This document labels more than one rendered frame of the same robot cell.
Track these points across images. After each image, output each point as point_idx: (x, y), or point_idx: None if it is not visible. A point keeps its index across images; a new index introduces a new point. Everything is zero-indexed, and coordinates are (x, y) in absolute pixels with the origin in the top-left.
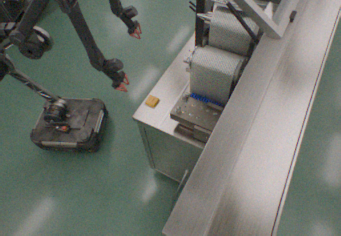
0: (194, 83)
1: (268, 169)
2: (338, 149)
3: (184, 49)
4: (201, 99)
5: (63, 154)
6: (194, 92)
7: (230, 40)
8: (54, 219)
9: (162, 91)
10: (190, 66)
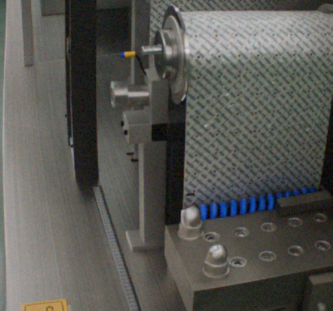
0: (205, 155)
1: None
2: None
3: (9, 156)
4: (246, 208)
5: None
6: (201, 202)
7: (221, 1)
8: None
9: (49, 280)
10: (189, 70)
